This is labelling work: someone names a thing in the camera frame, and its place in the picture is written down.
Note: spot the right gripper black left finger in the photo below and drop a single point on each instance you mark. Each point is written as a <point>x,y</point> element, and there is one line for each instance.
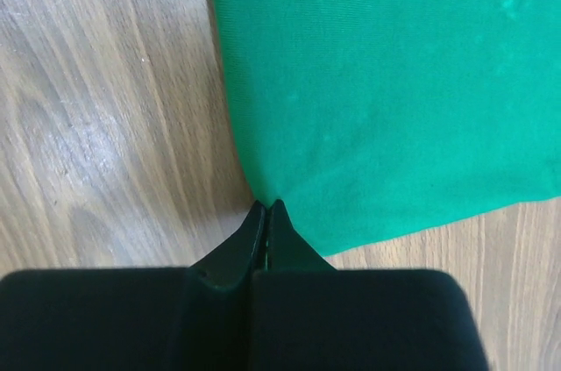
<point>176,318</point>

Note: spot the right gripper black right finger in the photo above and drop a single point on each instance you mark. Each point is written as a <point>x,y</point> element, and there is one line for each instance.
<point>307,315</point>

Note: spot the green polo t-shirt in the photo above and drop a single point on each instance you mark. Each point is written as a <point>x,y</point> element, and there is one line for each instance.
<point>373,119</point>

